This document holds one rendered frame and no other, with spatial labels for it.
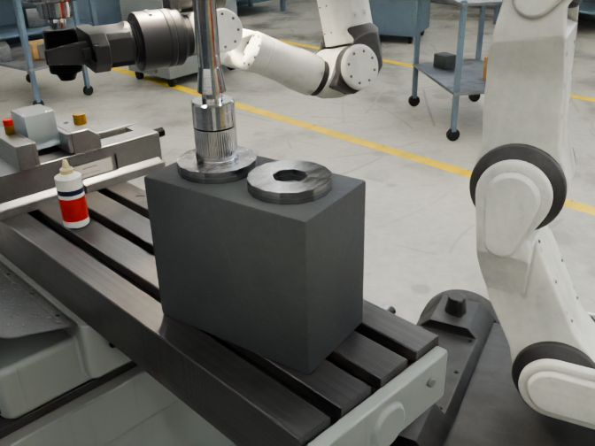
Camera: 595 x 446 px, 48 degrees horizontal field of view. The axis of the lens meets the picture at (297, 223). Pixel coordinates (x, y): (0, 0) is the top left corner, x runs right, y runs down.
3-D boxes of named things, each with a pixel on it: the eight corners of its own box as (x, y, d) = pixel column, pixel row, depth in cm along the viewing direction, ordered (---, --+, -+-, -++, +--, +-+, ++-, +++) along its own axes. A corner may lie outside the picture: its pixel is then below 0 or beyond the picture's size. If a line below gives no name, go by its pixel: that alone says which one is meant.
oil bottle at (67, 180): (82, 215, 109) (70, 152, 104) (95, 223, 106) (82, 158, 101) (58, 223, 106) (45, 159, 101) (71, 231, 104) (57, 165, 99)
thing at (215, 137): (218, 148, 78) (214, 99, 75) (246, 157, 75) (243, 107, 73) (188, 159, 75) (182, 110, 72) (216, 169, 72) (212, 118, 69)
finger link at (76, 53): (42, 46, 93) (87, 40, 96) (47, 69, 95) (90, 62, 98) (44, 48, 92) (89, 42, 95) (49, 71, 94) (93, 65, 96)
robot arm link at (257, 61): (173, 45, 111) (243, 73, 117) (191, 43, 103) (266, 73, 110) (184, 8, 110) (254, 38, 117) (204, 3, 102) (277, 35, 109)
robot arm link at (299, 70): (245, 77, 116) (334, 111, 126) (272, 73, 108) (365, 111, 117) (261, 19, 116) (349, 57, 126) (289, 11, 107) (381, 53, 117)
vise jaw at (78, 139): (71, 131, 125) (66, 111, 124) (102, 147, 117) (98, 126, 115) (40, 139, 122) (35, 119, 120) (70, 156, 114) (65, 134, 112)
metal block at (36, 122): (46, 135, 119) (39, 103, 116) (60, 143, 115) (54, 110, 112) (17, 142, 116) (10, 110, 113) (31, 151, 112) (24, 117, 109)
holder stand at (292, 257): (224, 272, 92) (212, 134, 83) (364, 321, 80) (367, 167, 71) (161, 314, 83) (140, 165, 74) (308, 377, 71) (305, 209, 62)
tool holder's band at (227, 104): (214, 99, 75) (213, 91, 75) (243, 107, 73) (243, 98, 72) (182, 110, 72) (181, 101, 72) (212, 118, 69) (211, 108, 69)
